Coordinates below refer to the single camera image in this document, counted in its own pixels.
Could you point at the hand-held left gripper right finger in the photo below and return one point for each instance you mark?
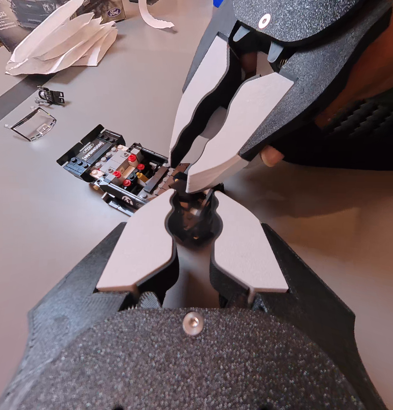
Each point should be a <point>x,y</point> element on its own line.
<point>251,250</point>

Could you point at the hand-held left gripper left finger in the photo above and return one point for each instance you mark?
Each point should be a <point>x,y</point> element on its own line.
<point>139,250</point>

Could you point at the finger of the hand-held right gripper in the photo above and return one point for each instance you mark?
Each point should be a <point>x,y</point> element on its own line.
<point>203,90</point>
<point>244,122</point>

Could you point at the lego car model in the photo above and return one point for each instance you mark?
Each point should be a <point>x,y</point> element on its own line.
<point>126,173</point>

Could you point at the small black lego assembly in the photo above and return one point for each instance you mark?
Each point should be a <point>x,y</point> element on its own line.
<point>50,97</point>

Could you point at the clear lego windshield piece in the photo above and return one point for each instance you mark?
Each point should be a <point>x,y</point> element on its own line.
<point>33,125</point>

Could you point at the lego set box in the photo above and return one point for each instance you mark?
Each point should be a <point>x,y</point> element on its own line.
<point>30,16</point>

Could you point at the torn white paper strip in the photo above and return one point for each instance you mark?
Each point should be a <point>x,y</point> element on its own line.
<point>153,16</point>

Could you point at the crumpled white paper bag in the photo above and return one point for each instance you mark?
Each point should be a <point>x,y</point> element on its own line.
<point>62,45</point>

